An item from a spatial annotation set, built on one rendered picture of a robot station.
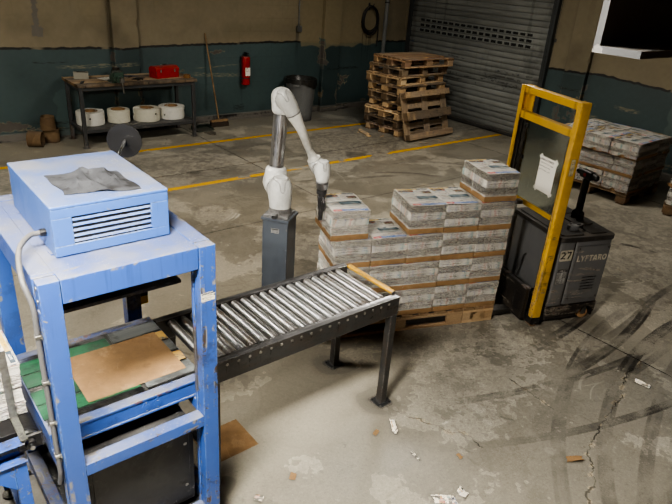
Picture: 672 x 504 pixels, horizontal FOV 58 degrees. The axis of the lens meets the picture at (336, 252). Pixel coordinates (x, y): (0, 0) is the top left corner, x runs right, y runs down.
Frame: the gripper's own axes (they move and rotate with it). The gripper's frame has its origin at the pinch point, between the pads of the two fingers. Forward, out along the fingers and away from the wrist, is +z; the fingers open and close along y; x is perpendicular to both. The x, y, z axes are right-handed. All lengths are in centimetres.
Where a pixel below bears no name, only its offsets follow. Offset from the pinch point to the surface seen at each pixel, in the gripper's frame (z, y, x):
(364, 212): -8.3, -19.1, -26.4
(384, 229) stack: 13, -3, -51
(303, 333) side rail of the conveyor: 17, -123, 45
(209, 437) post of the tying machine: 39, -166, 101
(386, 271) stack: 41, -19, -49
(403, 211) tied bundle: -1, -4, -64
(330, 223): -0.3, -16.4, -2.6
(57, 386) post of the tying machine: -16, -188, 158
